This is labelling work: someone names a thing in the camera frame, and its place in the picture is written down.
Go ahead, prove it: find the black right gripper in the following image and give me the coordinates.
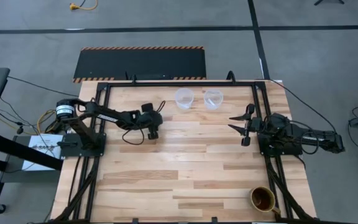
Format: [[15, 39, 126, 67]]
[[227, 103, 262, 147]]

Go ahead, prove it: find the right clear plastic cup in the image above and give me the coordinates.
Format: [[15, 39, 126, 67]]
[[203, 89, 224, 110]]

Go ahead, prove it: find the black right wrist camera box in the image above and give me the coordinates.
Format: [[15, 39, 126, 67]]
[[267, 112, 291, 128]]

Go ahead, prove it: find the white printed paper sheet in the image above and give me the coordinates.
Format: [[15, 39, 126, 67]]
[[22, 133, 65, 172]]

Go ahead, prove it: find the left clear plastic cup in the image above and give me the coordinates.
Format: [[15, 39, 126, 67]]
[[175, 88, 195, 110]]

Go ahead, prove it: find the black aluminium table frame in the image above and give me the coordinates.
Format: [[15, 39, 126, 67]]
[[53, 70, 319, 224]]

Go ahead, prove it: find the black floor cable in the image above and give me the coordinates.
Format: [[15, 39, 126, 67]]
[[7, 75, 80, 98], [273, 79, 337, 133]]

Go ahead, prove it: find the black tripod leg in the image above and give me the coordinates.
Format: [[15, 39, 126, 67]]
[[314, 0, 346, 6]]

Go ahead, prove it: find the yellow extension cord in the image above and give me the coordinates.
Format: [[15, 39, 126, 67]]
[[69, 0, 99, 12]]

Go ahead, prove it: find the brown ceramic mug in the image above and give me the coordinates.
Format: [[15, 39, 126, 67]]
[[249, 185, 282, 216]]

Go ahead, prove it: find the black hazard-striped floor mat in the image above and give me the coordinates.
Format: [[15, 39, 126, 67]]
[[72, 46, 207, 84]]

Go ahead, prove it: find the yellow cable bundle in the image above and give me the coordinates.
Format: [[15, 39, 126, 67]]
[[35, 109, 57, 134]]

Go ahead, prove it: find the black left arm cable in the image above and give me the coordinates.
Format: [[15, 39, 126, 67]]
[[121, 124, 145, 146]]

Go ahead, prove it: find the clear plastic cup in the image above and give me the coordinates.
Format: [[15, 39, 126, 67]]
[[203, 89, 224, 110], [175, 88, 195, 110]]

